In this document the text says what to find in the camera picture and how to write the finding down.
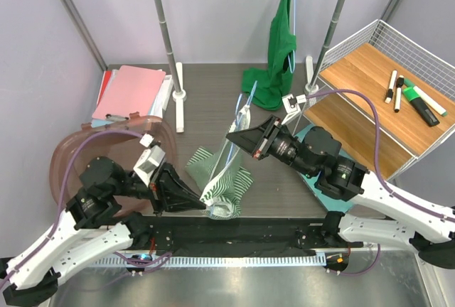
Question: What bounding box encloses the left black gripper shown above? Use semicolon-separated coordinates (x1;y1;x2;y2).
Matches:
109;156;209;215

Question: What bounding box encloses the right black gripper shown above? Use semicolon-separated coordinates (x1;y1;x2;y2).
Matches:
227;114;316;178

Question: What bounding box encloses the light blue wire hanger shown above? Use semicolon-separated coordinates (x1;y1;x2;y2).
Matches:
205;80;259;215

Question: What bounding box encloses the green white striped tank top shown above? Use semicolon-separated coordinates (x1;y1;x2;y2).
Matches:
184;104;255;220

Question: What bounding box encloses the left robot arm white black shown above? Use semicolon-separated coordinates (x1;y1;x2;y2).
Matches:
1;157;206;306

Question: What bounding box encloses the brown translucent plastic basin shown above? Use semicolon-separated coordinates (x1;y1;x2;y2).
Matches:
49;116;178;208

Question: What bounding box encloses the teal cutting mat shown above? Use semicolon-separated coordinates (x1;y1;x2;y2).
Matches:
296;123;354;213

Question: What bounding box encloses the stack of papers folders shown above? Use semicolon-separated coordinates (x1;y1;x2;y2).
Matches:
90;68;174;130

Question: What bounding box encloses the small white black marker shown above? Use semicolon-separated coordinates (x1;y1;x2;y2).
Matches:
394;87;402;113

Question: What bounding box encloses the green black highlighter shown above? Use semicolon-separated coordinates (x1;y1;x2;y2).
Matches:
402;87;440;127

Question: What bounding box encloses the white green capped marker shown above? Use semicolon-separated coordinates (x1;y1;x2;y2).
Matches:
413;85;448;117

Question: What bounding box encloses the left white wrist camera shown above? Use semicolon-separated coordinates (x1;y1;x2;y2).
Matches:
133;134;165;185

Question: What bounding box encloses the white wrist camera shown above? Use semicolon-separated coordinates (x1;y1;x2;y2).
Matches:
282;94;306;125
133;134;165;185

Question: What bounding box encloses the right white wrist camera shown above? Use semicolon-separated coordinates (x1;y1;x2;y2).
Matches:
282;94;306;125

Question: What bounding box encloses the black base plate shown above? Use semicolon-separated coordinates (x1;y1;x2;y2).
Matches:
129;216;363;258

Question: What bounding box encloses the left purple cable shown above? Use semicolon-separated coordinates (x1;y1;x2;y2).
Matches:
0;131;173;286

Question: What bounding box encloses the white slotted cable duct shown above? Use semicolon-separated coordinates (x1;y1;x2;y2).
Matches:
88;254;326;269

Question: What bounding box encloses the white wire wooden shelf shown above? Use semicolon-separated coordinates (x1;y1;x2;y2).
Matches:
304;20;454;180

